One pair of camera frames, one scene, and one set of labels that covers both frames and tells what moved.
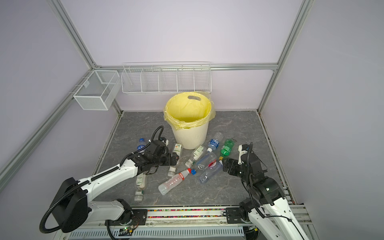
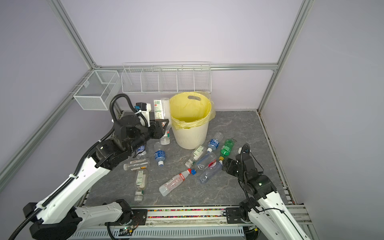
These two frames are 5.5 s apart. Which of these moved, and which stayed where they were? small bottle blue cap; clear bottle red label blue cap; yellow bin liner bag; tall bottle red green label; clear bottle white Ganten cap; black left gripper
Moved: tall bottle red green label; black left gripper
Stayed: yellow bin liner bag; clear bottle red label blue cap; small bottle blue cap; clear bottle white Ganten cap
